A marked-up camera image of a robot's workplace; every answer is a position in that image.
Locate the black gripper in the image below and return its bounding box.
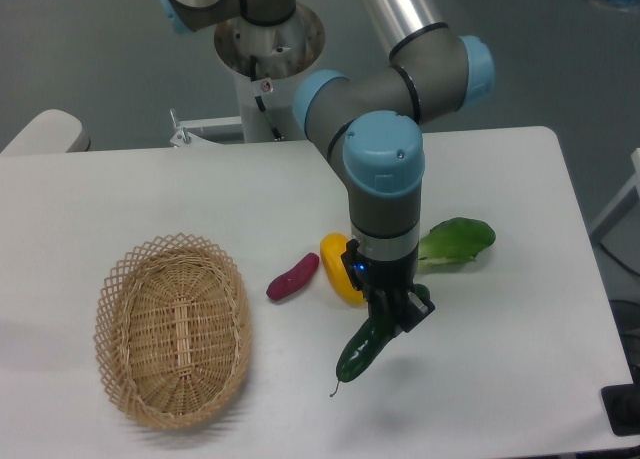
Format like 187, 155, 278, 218
341, 239, 435, 338

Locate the green bok choy leaf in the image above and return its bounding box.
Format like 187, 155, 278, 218
418, 217, 496, 274

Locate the yellow bell pepper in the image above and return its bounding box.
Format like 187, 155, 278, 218
320, 233, 366, 307

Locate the black device at edge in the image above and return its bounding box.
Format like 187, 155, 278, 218
601, 384, 639, 437

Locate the white furniture leg right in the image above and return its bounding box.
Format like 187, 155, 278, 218
588, 148, 639, 244

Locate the white metal base frame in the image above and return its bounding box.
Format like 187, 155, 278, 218
169, 109, 244, 148

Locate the woven wicker basket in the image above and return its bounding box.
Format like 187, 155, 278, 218
94, 233, 252, 430

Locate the green cucumber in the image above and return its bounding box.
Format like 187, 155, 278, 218
330, 284, 427, 397

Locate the purple sweet potato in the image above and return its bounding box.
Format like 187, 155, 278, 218
266, 252, 320, 301

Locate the white chair armrest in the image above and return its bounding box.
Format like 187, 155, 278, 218
1, 109, 91, 157

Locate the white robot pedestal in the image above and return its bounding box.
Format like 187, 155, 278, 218
214, 3, 325, 143

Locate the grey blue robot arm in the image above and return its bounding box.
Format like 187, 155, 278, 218
159, 0, 495, 334

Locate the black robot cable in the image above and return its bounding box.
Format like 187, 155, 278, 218
248, 53, 285, 142

